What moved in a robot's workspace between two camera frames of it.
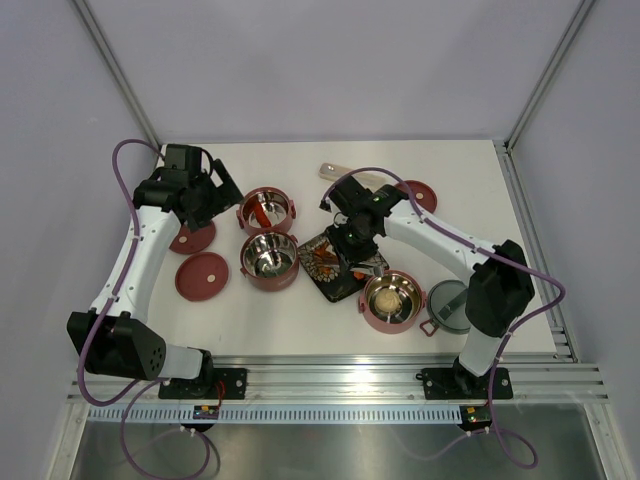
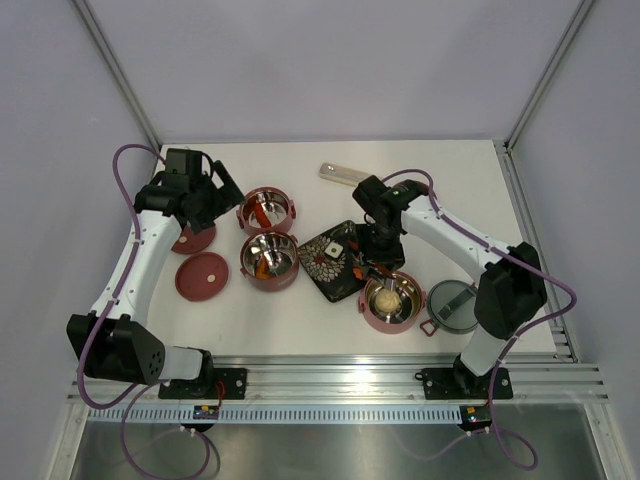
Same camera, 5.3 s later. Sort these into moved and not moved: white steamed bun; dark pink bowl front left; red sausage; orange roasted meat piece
Moved: orange roasted meat piece
Not moved: dark pink bowl front left; red sausage; white steamed bun
